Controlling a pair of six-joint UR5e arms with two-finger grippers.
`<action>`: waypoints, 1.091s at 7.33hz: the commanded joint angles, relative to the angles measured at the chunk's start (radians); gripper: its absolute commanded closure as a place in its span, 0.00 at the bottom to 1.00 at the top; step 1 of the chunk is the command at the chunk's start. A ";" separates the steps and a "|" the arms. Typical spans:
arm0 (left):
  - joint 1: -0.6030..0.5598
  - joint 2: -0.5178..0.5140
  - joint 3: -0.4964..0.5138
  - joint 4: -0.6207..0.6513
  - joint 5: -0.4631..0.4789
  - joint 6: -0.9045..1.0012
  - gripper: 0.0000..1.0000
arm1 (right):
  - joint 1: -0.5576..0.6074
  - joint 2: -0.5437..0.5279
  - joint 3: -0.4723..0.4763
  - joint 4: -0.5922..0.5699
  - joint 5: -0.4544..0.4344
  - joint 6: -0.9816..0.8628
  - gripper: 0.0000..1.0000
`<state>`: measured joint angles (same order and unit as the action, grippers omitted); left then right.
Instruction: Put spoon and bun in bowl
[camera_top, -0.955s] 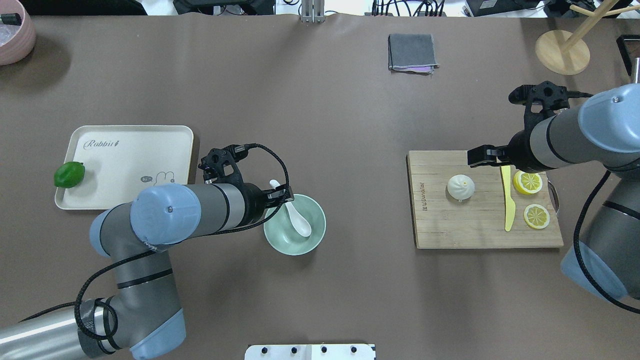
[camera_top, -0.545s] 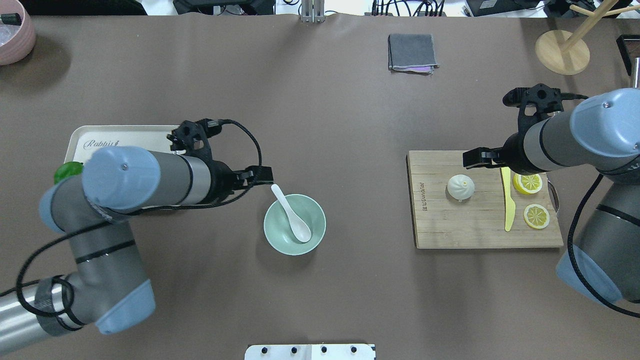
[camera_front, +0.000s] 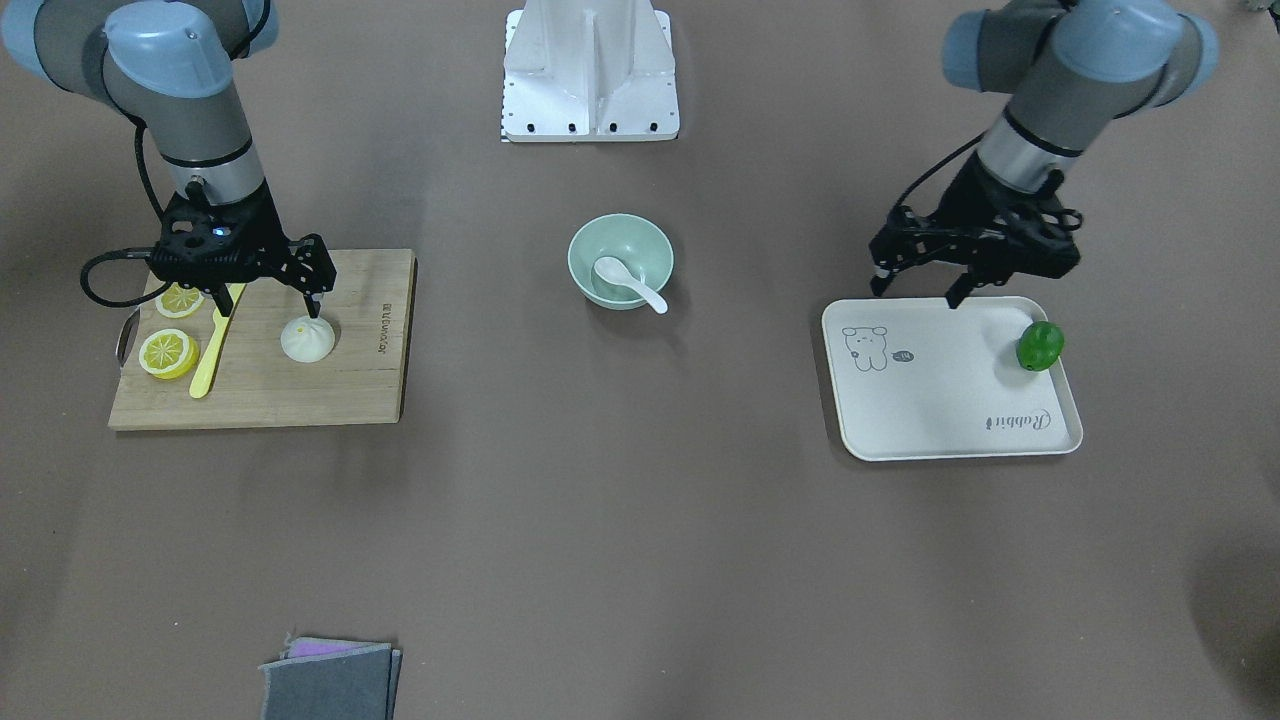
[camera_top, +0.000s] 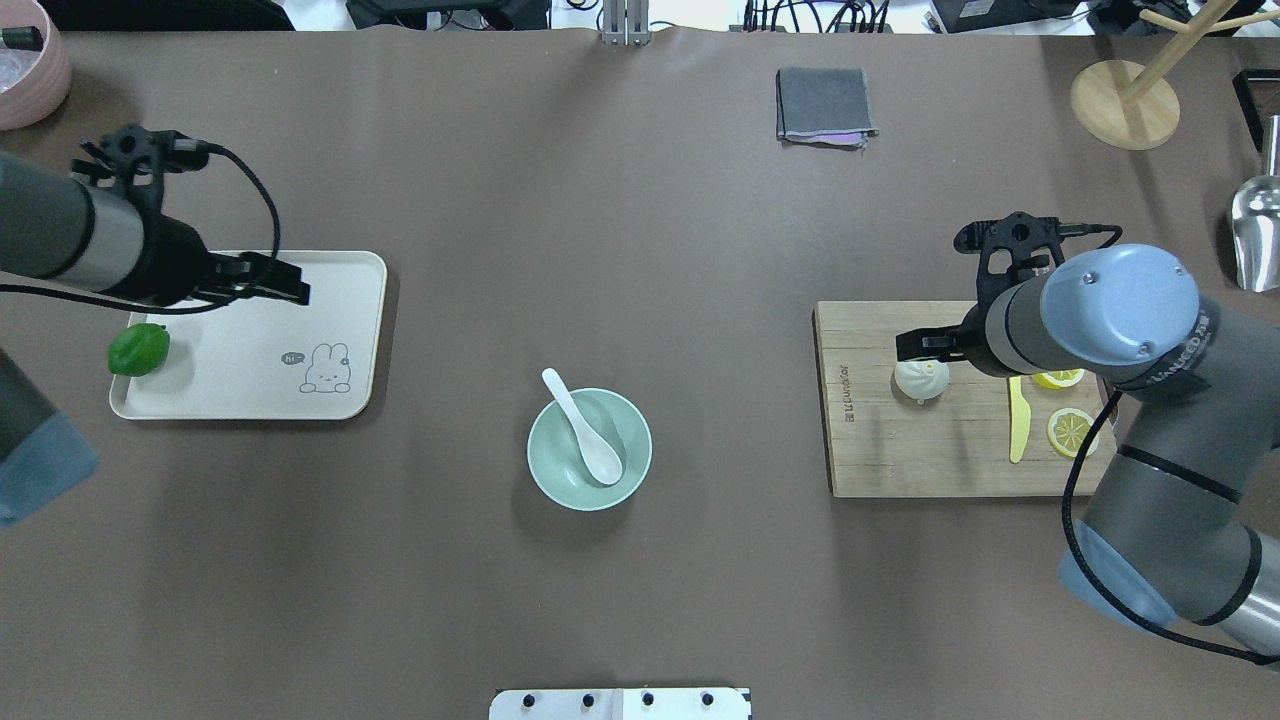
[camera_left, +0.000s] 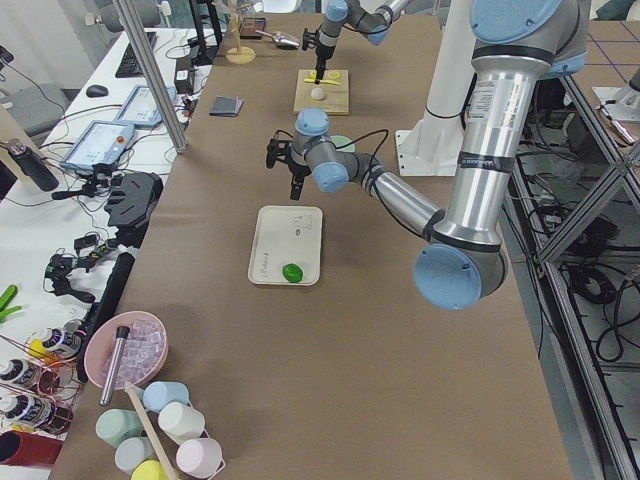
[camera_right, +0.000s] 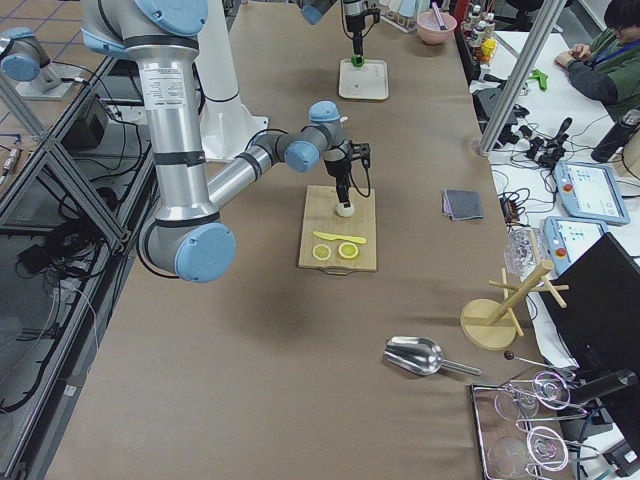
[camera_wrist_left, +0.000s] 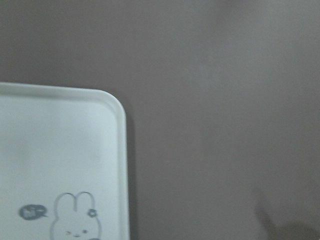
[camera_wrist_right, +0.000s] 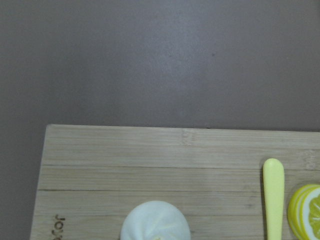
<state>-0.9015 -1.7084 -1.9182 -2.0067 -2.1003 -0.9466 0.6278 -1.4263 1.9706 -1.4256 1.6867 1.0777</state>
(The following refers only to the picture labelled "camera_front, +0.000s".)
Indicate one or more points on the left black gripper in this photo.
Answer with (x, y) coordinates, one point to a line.
(972, 203)

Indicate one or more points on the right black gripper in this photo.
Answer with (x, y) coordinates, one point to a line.
(262, 226)

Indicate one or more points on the white steamed bun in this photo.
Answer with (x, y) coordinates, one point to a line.
(308, 340)

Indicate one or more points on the white ceramic spoon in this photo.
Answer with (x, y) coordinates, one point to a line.
(613, 271)

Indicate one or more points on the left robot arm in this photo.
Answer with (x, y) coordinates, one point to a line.
(1069, 68)

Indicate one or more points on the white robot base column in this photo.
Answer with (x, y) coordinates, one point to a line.
(589, 71)

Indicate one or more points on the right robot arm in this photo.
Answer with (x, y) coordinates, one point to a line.
(167, 67)

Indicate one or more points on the mint green bowl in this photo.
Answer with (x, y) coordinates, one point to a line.
(639, 244)

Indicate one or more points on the bamboo cutting board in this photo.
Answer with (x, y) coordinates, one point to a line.
(361, 381)

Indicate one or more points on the beige rabbit tray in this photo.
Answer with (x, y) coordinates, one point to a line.
(914, 379)

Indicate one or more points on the thin lemon slice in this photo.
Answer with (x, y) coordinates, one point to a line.
(178, 302)

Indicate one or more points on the yellow plastic knife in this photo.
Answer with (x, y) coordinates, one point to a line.
(206, 368)

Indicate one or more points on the thick lemon half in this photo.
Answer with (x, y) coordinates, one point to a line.
(168, 354)

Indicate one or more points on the green lime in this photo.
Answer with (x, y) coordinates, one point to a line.
(1040, 346)

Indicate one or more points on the grey folded cloth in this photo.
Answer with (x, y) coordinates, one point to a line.
(322, 678)

